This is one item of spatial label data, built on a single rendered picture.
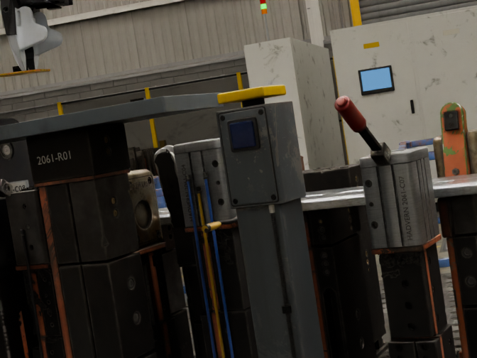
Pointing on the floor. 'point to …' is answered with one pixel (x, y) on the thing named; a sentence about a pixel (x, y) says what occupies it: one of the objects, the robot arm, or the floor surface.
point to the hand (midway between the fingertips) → (23, 64)
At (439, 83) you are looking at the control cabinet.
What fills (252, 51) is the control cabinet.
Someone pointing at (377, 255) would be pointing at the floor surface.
